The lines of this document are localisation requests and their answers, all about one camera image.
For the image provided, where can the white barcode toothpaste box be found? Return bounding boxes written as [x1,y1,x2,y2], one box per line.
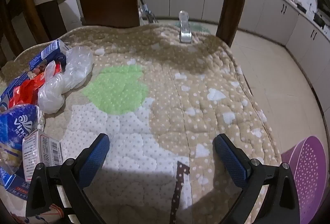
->
[22,129,63,183]

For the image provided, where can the blue Vinda tissue pack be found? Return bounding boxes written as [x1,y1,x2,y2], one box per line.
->
[0,104,45,175]

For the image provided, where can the long red carton box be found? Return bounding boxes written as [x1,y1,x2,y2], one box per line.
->
[8,61,61,108]

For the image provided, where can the clear plastic bag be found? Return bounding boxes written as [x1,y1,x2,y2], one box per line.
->
[38,46,93,114]

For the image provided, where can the grey kitchen cabinets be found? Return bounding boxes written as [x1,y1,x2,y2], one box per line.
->
[145,0,329,112]

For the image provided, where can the purple plastic waste basket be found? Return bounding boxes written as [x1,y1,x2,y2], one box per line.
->
[281,136,327,223]

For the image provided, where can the quilted heart pattern table cover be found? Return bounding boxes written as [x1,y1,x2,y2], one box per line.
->
[0,23,283,224]

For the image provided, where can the blue carton box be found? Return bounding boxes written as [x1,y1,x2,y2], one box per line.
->
[29,39,69,71]

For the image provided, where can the clear plastic bottle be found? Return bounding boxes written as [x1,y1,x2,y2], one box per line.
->
[178,10,192,44]

